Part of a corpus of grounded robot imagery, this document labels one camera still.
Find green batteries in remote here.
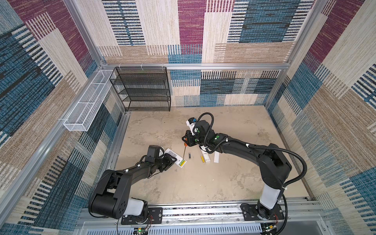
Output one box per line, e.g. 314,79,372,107
178,159,187,168

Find white remote with grey screen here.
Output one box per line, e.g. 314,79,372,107
165,148,187,168

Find black wire mesh shelf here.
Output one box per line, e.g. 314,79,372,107
110,67,171,112

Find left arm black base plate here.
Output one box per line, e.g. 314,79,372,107
120,207,163,225

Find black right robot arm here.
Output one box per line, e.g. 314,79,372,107
182,117,292,219

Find aluminium front rail frame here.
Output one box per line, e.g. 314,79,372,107
73,197,335,235

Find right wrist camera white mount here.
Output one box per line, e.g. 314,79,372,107
186,117,196,135

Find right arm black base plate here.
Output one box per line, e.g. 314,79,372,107
240,203,285,221

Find black corrugated cable conduit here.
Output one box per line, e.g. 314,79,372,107
195,112,307,189

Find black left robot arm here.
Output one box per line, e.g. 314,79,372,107
88,145,178,223

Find white wire mesh basket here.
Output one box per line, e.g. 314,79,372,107
64,70,113,132

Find orange handled screwdriver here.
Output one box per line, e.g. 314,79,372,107
183,143,187,159

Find white battery cover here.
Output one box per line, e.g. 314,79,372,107
214,151,220,163

